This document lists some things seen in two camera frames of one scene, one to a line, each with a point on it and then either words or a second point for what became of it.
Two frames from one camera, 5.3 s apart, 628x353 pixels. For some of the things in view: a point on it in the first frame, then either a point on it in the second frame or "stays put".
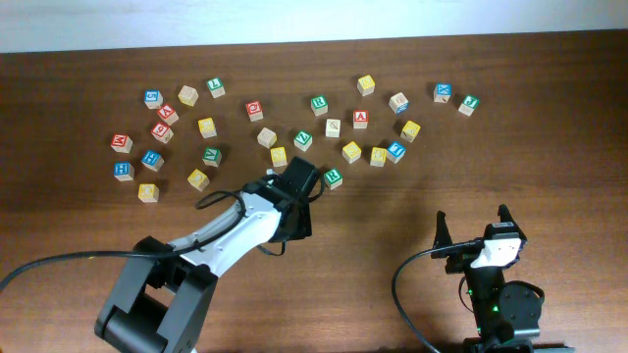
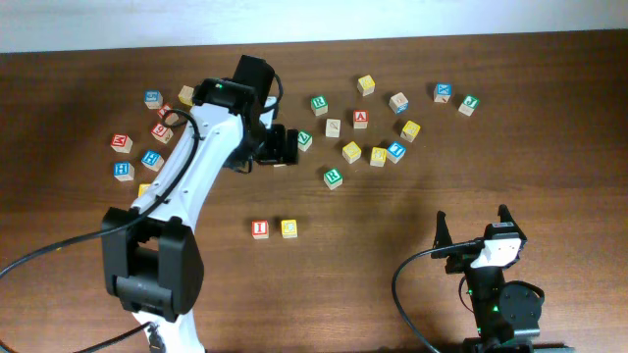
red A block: (360, 119) stays put
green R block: (333, 178) stays put
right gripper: (461, 260) stays put
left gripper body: (303, 227) to (270, 146)
